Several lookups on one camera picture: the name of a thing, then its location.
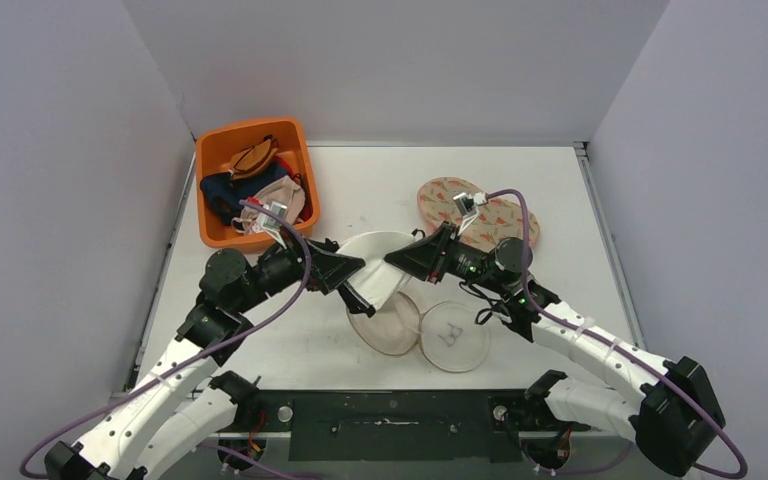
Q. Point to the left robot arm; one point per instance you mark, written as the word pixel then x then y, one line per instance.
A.
pixel 187 396

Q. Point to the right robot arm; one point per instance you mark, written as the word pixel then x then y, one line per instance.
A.
pixel 668 409

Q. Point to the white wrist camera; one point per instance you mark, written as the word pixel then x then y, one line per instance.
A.
pixel 272 220
pixel 467 205

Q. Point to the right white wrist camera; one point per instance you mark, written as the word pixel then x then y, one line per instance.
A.
pixel 467 205

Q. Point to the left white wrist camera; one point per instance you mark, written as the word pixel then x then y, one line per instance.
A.
pixel 272 220

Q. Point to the beige bra in bin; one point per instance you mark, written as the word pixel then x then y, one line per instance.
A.
pixel 285 191

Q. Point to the white bra black trim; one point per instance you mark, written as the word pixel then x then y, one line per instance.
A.
pixel 366 291

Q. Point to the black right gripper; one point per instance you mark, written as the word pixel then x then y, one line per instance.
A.
pixel 441 255

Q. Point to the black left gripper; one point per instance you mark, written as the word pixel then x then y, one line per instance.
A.
pixel 330 267

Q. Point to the red garment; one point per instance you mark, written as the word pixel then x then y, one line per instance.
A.
pixel 299 179

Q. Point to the orange plastic bin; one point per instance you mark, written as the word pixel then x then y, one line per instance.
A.
pixel 214 151

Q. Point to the carrot print bra case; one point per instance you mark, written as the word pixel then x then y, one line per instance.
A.
pixel 498 219

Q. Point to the navy blue garment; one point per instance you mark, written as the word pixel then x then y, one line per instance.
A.
pixel 223 194

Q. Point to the white mesh laundry bag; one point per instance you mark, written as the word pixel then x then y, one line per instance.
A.
pixel 445 334

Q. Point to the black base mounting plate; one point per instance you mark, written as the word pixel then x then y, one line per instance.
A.
pixel 400 425

